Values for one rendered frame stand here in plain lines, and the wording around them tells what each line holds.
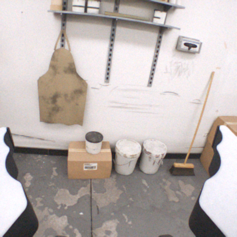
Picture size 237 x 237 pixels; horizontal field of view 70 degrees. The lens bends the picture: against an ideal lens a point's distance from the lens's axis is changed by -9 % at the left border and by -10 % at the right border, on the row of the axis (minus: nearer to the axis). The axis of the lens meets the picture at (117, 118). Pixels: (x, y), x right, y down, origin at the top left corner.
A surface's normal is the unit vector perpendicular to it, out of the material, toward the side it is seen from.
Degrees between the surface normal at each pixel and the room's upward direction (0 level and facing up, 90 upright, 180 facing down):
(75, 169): 90
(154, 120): 90
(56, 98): 88
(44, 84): 88
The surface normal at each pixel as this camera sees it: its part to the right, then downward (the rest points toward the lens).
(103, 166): 0.18, 0.51
